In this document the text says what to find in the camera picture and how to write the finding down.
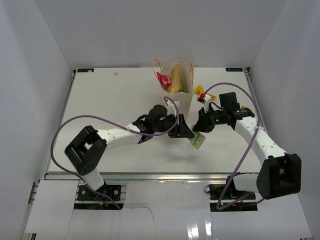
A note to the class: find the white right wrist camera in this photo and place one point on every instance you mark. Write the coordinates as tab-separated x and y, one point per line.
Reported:
205	99

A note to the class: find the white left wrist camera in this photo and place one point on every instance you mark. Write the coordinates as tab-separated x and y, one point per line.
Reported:
172	107

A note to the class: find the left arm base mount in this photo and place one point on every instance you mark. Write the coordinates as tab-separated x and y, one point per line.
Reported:
87	200

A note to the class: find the beige paper gift bag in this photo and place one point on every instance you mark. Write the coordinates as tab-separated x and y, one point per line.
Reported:
187	74

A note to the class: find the brown kraft chips bag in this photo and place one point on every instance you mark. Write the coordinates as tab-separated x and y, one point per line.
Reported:
176	81

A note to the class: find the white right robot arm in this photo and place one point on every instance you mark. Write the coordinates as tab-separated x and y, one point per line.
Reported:
280	172

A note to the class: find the small yellow snack packet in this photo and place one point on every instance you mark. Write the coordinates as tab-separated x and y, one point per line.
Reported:
246	108

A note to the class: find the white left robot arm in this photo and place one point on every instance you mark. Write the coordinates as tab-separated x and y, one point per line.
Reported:
87	148

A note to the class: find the yellow snack bar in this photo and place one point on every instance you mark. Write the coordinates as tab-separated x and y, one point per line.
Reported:
200	91

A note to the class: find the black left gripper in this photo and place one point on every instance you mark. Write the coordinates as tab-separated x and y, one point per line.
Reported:
182	130

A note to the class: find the red snack packet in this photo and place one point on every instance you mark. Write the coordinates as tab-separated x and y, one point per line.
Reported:
164	80

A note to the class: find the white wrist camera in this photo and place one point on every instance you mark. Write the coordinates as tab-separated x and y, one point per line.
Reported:
172	107
205	99

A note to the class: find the green snack packet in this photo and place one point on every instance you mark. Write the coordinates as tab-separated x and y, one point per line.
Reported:
197	141

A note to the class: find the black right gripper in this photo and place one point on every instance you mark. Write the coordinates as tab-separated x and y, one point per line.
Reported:
203	124

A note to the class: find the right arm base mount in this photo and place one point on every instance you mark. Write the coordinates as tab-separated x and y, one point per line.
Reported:
214	191

